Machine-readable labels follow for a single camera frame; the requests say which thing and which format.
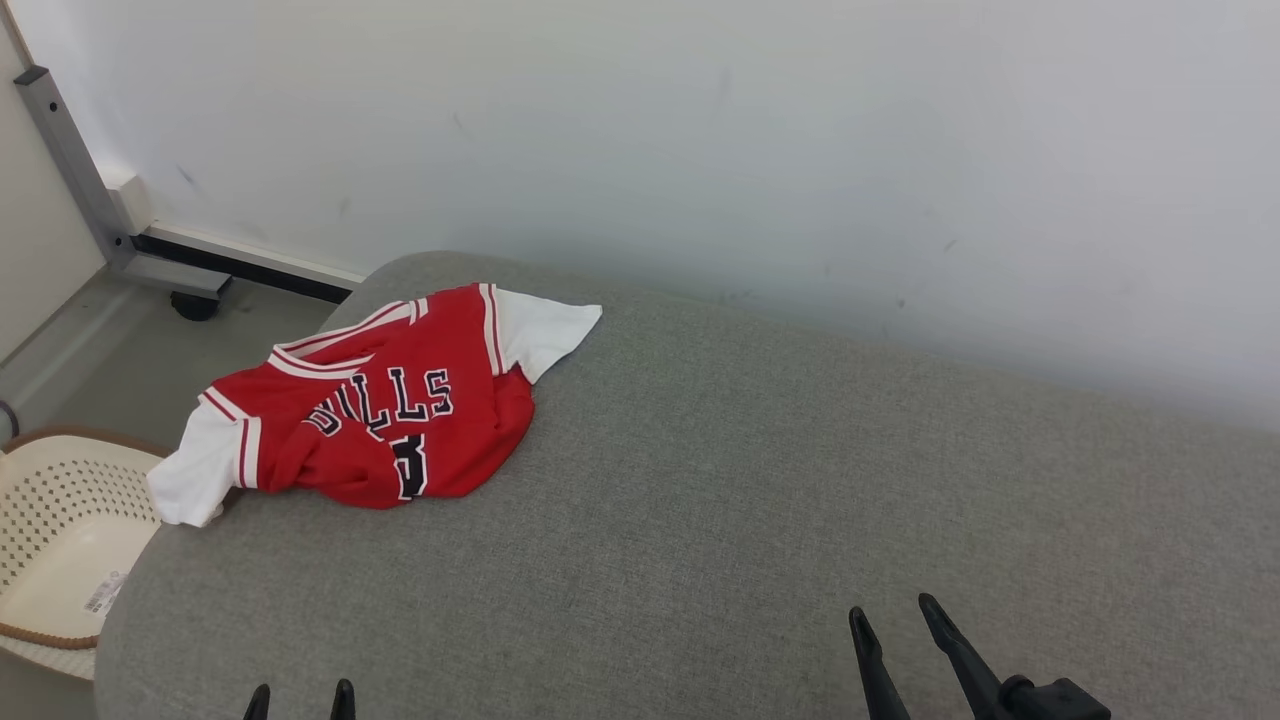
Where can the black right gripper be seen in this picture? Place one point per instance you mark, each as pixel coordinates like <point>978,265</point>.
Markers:
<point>1055,702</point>

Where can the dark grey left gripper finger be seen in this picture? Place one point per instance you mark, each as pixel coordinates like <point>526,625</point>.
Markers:
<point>343,702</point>
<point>257,704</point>

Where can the red Bulls basketball jersey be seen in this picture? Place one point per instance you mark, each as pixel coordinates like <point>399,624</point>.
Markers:
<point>470,440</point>

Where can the white barcode sticker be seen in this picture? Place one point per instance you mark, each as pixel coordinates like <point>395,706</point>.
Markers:
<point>104,591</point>

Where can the cream perforated laundry basket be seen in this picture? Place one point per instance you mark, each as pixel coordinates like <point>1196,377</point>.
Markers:
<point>60,585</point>

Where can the black caster wheel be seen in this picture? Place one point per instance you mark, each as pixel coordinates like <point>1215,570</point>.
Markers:
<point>194,306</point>

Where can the white partition panel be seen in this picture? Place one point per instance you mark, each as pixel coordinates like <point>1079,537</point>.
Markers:
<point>35,230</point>

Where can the grey metal partition frame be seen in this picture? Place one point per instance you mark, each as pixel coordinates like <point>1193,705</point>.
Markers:
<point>75,160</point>

